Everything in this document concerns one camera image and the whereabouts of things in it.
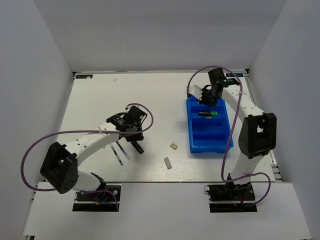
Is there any green highlighter marker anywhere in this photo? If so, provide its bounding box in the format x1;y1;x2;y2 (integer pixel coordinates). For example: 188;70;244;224
197;111;218;118

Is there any purple highlighter marker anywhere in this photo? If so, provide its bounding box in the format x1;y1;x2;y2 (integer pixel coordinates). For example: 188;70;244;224
131;141;144;154

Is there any pen with green tip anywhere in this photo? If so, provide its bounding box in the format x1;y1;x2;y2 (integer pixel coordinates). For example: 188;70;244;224
110;145;123;166

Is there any pen with white cap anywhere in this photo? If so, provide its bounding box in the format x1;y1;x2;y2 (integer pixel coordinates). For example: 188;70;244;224
116;141;131;161

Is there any grey white eraser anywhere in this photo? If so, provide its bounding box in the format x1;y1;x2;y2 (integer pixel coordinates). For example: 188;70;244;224
164;157;172;170

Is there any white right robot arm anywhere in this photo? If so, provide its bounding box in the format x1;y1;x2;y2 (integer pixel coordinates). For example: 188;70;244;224
198;68;277;200

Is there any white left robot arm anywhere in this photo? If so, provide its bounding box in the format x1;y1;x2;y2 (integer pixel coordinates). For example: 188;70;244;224
40;105;148;200

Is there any right table label sticker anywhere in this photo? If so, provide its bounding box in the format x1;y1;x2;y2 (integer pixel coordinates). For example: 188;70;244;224
225;73;244;78

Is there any table label sticker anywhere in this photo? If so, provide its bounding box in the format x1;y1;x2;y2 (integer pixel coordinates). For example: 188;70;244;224
75;74;93;79
225;73;244;78

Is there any blue compartment tray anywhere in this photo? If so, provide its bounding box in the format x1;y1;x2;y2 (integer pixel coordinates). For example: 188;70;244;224
186;97;231;154

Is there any small beige sharpener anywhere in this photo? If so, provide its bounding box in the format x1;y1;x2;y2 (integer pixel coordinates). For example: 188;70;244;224
170;142;178;150

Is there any left table label sticker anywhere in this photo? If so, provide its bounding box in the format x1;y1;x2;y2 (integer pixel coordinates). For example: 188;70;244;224
75;74;93;79

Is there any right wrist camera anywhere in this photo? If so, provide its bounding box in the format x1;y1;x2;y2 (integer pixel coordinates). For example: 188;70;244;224
187;84;203;101

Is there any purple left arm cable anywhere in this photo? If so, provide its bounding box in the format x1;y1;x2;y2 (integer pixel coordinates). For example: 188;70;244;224
21;102;155;212

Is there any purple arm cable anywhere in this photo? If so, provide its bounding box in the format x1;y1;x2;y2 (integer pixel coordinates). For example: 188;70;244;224
185;66;272;207
21;102;155;212

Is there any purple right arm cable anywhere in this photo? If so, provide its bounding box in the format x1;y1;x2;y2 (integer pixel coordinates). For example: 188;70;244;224
185;66;272;207

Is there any aluminium table rail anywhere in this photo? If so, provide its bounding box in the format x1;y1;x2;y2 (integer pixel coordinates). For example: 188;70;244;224
244;68;283;182

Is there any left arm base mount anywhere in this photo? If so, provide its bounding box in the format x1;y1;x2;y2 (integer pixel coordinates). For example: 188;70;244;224
72;192;118;213

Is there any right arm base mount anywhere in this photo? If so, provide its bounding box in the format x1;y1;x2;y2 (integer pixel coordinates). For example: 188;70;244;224
204;184;258;213

